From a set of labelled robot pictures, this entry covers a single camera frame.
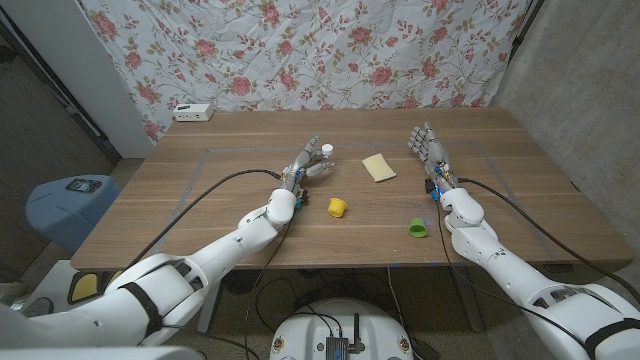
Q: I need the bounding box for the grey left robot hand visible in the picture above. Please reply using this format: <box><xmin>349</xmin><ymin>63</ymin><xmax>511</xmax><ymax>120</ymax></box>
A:
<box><xmin>281</xmin><ymin>135</ymin><xmax>336</xmax><ymax>195</ymax></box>

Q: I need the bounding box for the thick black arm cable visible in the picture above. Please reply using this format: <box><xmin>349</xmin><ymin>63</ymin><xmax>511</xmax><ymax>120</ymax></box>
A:
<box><xmin>127</xmin><ymin>168</ymin><xmax>284</xmax><ymax>271</ymax></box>
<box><xmin>456</xmin><ymin>176</ymin><xmax>640</xmax><ymax>305</ymax></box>

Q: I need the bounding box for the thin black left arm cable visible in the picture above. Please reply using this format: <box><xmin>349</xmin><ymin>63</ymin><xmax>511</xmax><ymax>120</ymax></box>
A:
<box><xmin>242</xmin><ymin>209</ymin><xmax>296</xmax><ymax>360</ymax></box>

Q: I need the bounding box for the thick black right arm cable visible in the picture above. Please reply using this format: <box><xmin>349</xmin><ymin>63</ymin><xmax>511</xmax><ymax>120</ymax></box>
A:
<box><xmin>456</xmin><ymin>176</ymin><xmax>640</xmax><ymax>305</ymax></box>

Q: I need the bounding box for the white robot chest edge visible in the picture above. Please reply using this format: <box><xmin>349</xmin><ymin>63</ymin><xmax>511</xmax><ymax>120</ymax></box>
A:
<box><xmin>0</xmin><ymin>346</ymin><xmax>204</xmax><ymax>360</ymax></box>

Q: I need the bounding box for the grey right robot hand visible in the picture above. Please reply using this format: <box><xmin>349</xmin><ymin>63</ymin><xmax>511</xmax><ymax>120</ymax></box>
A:
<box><xmin>406</xmin><ymin>121</ymin><xmax>458</xmax><ymax>202</ymax></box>

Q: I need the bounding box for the floral backdrop cloth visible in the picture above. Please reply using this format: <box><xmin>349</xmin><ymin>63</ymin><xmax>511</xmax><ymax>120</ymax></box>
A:
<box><xmin>79</xmin><ymin>0</ymin><xmax>531</xmax><ymax>144</ymax></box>

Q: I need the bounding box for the black round floor base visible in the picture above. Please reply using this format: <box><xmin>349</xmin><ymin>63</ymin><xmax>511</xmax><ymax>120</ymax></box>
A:
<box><xmin>222</xmin><ymin>269</ymin><xmax>264</xmax><ymax>295</ymax></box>

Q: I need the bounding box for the white robot torso base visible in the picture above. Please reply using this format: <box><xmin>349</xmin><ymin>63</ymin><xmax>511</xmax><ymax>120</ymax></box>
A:
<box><xmin>269</xmin><ymin>298</ymin><xmax>415</xmax><ymax>360</ymax></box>

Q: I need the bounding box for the blue plastic stool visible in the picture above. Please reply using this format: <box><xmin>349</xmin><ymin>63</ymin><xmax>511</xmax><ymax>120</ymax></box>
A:
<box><xmin>25</xmin><ymin>174</ymin><xmax>121</xmax><ymax>254</ymax></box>

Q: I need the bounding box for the yellow sponge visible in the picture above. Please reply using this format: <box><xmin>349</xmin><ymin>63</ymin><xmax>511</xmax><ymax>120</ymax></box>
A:
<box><xmin>361</xmin><ymin>153</ymin><xmax>398</xmax><ymax>183</ymax></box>

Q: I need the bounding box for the black floor cable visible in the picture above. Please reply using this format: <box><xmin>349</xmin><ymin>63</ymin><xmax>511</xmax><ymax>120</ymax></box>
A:
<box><xmin>253</xmin><ymin>272</ymin><xmax>416</xmax><ymax>346</ymax></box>

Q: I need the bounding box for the black backdrop stand pole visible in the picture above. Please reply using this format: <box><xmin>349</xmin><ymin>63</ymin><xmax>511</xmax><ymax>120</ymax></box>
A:
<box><xmin>508</xmin><ymin>0</ymin><xmax>546</xmax><ymax>61</ymax></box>

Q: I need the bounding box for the green plastic cup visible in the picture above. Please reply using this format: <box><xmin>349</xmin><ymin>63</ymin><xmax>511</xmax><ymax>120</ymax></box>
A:
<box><xmin>408</xmin><ymin>216</ymin><xmax>429</xmax><ymax>239</ymax></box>

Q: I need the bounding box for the yellow plastic cup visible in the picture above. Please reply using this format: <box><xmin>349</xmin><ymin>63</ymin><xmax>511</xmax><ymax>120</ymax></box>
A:
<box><xmin>327</xmin><ymin>197</ymin><xmax>348</xmax><ymax>219</ymax></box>

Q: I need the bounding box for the white power strip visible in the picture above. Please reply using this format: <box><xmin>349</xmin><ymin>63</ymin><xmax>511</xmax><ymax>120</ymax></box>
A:
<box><xmin>172</xmin><ymin>103</ymin><xmax>215</xmax><ymax>123</ymax></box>

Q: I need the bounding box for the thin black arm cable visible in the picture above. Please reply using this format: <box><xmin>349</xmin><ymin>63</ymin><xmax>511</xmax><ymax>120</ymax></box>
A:
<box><xmin>242</xmin><ymin>209</ymin><xmax>296</xmax><ymax>360</ymax></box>
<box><xmin>433</xmin><ymin>199</ymin><xmax>589</xmax><ymax>347</ymax></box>

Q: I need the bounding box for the black pedal with yellow pads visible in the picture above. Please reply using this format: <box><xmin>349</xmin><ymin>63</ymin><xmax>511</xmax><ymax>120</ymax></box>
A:
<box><xmin>67</xmin><ymin>269</ymin><xmax>124</xmax><ymax>305</ymax></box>

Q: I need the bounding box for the white table leg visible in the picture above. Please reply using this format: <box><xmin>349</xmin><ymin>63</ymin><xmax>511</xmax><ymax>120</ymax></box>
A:
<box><xmin>196</xmin><ymin>279</ymin><xmax>225</xmax><ymax>336</ymax></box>

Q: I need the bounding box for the grey table leg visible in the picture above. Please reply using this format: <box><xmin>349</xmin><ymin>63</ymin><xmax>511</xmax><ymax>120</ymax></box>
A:
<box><xmin>452</xmin><ymin>265</ymin><xmax>485</xmax><ymax>334</ymax></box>

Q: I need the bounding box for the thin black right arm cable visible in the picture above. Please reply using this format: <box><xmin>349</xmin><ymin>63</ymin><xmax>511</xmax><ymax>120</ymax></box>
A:
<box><xmin>433</xmin><ymin>199</ymin><xmax>589</xmax><ymax>347</ymax></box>

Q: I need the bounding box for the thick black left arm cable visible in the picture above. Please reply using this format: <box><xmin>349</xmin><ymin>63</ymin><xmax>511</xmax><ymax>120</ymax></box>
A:
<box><xmin>127</xmin><ymin>168</ymin><xmax>284</xmax><ymax>271</ymax></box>

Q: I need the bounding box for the black phone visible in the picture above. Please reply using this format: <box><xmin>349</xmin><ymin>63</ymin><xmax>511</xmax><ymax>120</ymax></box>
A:
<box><xmin>65</xmin><ymin>178</ymin><xmax>103</xmax><ymax>194</ymax></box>

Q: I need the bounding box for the white wall panel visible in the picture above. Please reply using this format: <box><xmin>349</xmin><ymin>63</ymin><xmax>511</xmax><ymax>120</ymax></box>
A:
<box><xmin>0</xmin><ymin>0</ymin><xmax>154</xmax><ymax>159</ymax></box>

